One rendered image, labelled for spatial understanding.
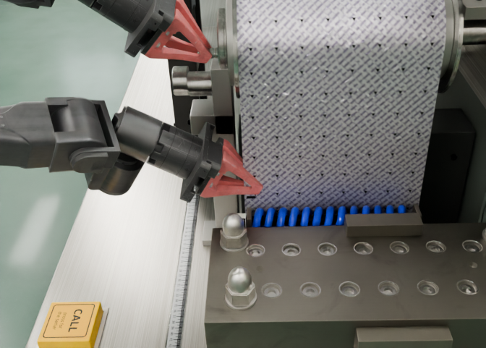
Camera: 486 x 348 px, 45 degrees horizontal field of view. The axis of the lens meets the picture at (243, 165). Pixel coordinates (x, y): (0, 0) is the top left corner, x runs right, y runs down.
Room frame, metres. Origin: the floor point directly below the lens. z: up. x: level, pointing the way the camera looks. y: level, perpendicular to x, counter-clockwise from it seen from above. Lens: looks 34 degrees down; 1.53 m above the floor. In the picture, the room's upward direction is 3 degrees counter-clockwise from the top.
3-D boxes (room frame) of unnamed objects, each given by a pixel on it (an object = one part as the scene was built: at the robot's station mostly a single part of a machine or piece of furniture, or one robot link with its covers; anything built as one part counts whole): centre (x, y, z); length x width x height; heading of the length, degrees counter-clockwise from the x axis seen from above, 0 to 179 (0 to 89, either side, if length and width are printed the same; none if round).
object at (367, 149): (0.63, -0.12, 1.11); 0.23 x 0.01 x 0.18; 88
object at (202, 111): (0.73, 0.04, 1.05); 0.06 x 0.05 x 0.31; 88
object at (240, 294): (0.47, 0.01, 1.05); 0.04 x 0.04 x 0.04
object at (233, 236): (0.56, 0.02, 1.05); 0.04 x 0.04 x 0.04
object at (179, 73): (0.73, 0.08, 1.18); 0.04 x 0.02 x 0.04; 178
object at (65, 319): (0.54, 0.24, 0.91); 0.07 x 0.07 x 0.02; 88
